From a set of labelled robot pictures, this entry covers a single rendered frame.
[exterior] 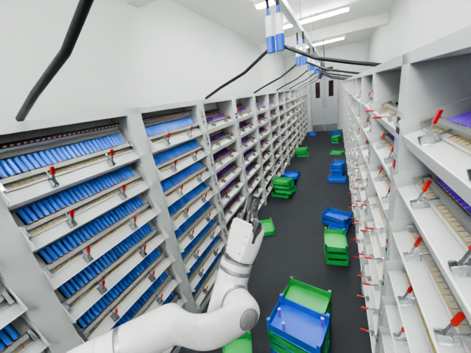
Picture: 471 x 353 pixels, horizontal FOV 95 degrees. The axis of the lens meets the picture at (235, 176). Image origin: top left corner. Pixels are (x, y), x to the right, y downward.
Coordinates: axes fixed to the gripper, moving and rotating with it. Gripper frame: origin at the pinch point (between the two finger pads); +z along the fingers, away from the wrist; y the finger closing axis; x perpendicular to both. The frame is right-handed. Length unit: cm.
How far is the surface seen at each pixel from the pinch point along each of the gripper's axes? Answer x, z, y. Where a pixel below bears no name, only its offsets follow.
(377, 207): -110, 16, -26
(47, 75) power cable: 59, 20, -39
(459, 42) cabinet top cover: -12, 39, 32
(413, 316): -63, -22, 17
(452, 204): -42, 14, 27
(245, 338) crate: -82, -102, -81
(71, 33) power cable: 53, 30, -23
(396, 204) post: -58, 14, 7
